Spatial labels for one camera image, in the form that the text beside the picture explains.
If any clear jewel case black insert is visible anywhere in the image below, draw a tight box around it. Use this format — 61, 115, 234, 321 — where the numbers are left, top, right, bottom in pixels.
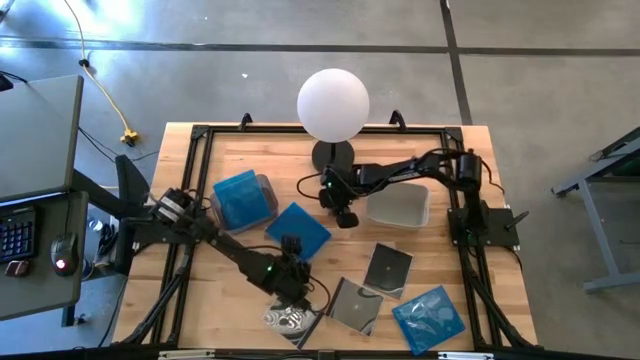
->
362, 242, 415, 301

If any plain blue jewel case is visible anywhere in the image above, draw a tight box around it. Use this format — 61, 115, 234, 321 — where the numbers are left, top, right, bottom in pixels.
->
264, 201, 333, 262

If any yellow extension cable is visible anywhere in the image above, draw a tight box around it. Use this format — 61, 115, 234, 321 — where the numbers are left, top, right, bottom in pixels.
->
62, 0, 141, 147

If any swirl pattern jewel case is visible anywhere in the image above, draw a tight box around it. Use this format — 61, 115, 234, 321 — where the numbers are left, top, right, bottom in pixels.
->
262, 294, 325, 350

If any dark grey desk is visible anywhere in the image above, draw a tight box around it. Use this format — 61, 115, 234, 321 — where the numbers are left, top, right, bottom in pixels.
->
0, 189, 90, 322

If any silver metal bracket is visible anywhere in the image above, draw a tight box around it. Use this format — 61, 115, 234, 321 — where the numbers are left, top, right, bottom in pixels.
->
438, 351, 495, 360
158, 349, 217, 360

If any black computer mouse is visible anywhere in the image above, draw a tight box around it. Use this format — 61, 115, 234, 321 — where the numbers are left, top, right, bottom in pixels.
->
49, 231, 81, 278

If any black floor cable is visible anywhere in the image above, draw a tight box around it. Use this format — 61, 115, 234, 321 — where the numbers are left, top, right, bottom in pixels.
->
77, 124, 162, 165

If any grey metal table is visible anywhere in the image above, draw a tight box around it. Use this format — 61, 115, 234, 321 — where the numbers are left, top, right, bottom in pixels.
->
551, 124, 640, 294

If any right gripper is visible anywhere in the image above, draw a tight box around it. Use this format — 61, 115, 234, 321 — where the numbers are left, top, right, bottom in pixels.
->
318, 164, 360, 230

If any black keyboard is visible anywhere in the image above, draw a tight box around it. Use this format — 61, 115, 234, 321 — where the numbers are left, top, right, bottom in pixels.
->
0, 206, 40, 265

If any translucent plastic bin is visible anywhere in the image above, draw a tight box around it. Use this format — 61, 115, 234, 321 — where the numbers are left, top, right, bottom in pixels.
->
365, 181, 431, 229
209, 173, 280, 236

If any glossy blue jewel case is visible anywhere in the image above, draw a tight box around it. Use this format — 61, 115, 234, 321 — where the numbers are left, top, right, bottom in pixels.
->
391, 284, 467, 357
212, 169, 274, 232

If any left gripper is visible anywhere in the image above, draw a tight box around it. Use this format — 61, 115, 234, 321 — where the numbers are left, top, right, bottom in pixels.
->
271, 234, 314, 311

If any clear jewel case grey insert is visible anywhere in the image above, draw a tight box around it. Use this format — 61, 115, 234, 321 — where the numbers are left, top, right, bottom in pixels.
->
324, 276, 386, 337

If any white globe lamp black stand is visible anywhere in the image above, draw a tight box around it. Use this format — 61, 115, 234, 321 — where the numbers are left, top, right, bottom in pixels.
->
296, 67, 372, 174

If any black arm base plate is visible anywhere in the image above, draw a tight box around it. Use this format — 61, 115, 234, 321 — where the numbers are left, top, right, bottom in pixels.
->
130, 219, 202, 247
446, 205, 530, 248

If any black aluminium frame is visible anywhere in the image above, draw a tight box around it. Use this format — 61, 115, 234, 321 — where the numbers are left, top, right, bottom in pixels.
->
114, 110, 539, 351

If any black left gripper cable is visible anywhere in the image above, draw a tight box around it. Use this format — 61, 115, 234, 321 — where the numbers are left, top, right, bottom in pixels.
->
304, 274, 333, 314

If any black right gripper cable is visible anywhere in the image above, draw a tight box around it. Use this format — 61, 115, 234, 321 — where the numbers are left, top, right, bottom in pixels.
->
295, 171, 327, 202

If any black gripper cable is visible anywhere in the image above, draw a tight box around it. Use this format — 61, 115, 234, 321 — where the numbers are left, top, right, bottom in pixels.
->
304, 274, 333, 314
295, 171, 327, 202

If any small dark red box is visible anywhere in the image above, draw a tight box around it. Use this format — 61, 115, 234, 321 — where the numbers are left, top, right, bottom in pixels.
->
4, 259, 32, 279

